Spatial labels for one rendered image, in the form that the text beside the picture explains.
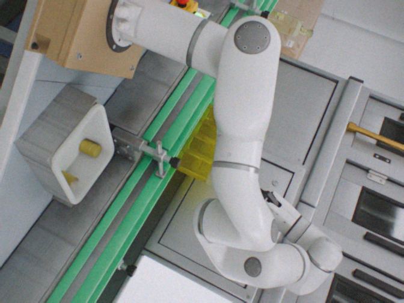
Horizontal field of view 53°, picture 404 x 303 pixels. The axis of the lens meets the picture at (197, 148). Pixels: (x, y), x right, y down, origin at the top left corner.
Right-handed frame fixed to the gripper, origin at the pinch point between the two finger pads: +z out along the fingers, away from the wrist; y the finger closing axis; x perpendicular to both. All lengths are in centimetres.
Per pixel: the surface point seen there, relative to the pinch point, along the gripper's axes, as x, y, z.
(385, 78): -405, -314, 13
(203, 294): 27.5, -11.8, -8.0
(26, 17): 22, 45, 49
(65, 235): 42.7, 6.5, 24.7
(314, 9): -360, -239, 127
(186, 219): 14.8, -12.3, 10.1
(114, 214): 31.0, 4.6, 20.6
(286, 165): -21.1, -11.9, -1.6
